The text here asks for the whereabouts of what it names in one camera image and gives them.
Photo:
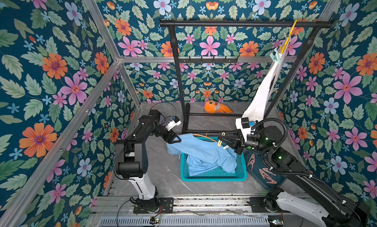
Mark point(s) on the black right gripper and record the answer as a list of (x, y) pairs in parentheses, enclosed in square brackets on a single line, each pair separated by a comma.
[(238, 144)]

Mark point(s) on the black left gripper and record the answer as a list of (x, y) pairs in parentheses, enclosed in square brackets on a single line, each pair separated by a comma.
[(170, 140)]

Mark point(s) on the wooden hanger metal hook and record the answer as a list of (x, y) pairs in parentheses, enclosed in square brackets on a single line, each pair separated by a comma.
[(206, 133)]

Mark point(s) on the light blue t-shirt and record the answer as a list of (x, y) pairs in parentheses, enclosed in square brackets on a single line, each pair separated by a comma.
[(203, 156)]

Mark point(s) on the white t-shirt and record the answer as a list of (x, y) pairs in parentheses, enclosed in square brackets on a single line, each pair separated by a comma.
[(257, 107)]

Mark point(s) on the light green clothespin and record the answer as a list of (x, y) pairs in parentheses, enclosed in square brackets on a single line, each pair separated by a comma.
[(277, 56)]

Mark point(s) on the yellow plastic hanger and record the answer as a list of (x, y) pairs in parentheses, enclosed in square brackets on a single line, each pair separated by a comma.
[(284, 47)]

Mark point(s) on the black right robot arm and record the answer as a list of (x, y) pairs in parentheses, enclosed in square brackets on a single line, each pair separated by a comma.
[(331, 208)]

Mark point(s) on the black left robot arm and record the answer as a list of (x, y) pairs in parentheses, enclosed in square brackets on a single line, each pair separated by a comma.
[(132, 162)]

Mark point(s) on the teal basket under shirt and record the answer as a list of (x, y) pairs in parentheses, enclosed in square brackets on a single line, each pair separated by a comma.
[(217, 175)]

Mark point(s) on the orange plush fish toy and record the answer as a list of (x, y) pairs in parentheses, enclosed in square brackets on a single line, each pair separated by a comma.
[(213, 107)]

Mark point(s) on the dark teal clothespin tray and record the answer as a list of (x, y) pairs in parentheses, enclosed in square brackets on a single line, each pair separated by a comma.
[(256, 168)]

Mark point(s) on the black clothes rack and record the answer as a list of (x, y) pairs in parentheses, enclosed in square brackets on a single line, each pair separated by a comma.
[(250, 41)]

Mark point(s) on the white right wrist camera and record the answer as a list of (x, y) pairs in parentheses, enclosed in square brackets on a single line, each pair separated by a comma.
[(243, 124)]

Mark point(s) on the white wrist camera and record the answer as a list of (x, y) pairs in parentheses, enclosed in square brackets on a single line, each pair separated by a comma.
[(243, 124), (175, 121)]

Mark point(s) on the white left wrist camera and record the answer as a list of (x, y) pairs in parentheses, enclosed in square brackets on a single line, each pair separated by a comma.
[(175, 121)]

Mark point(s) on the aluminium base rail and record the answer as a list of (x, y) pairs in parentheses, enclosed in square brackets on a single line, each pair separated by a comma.
[(210, 211)]

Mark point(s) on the black wall hook rail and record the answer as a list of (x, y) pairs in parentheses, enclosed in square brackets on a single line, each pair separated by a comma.
[(215, 60)]

